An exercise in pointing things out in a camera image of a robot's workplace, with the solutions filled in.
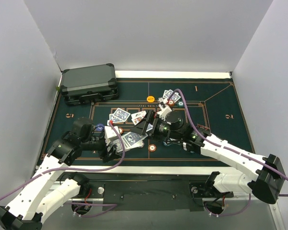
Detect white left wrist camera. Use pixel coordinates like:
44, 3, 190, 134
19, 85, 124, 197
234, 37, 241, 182
104, 126, 120, 145

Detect dark green poker mat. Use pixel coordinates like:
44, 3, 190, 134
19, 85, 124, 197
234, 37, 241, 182
38, 78, 255, 167

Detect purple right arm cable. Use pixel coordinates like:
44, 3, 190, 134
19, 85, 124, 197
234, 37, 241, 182
168, 88, 288, 218

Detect red king face card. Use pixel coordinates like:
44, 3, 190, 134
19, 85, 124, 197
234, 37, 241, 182
132, 115, 145, 125

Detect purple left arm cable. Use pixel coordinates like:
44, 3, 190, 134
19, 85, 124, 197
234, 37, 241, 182
0, 121, 125, 222

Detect black aluminium poker case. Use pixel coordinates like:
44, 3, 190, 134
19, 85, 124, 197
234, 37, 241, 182
58, 63, 119, 106

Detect orange dealer button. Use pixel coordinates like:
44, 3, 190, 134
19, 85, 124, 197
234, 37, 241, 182
146, 95, 155, 103

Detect blue blind button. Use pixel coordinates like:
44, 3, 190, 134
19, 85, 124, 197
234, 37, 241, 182
95, 124, 104, 132

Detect ace of spades card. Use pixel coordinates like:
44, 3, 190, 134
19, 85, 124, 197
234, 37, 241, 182
131, 111, 146, 120

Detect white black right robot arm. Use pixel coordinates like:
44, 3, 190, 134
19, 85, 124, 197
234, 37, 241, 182
142, 110, 285, 204

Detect blue playing card deck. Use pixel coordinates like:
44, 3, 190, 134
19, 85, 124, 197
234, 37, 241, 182
112, 139, 122, 154

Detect aluminium mounting rail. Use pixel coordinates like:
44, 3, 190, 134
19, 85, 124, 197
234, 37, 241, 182
13, 178, 286, 230

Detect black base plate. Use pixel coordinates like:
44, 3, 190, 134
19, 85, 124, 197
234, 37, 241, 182
75, 173, 233, 212

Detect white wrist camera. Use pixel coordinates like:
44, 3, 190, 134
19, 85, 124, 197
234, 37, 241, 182
156, 98, 172, 121
104, 126, 120, 145

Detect orange red chip stack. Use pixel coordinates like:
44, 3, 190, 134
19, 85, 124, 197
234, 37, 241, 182
148, 144, 156, 152

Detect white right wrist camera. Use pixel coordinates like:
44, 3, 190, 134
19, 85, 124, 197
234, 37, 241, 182
156, 98, 172, 121

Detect blue back playing card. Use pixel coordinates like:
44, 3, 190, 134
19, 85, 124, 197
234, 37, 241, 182
146, 124, 153, 132
113, 108, 131, 122
163, 90, 172, 99
122, 132, 147, 150
170, 92, 181, 102
109, 114, 124, 123

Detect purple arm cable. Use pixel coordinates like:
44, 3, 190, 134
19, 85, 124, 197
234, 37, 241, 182
0, 121, 125, 222
168, 88, 288, 218

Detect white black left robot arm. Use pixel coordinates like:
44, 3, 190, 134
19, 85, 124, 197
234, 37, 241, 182
0, 117, 146, 230

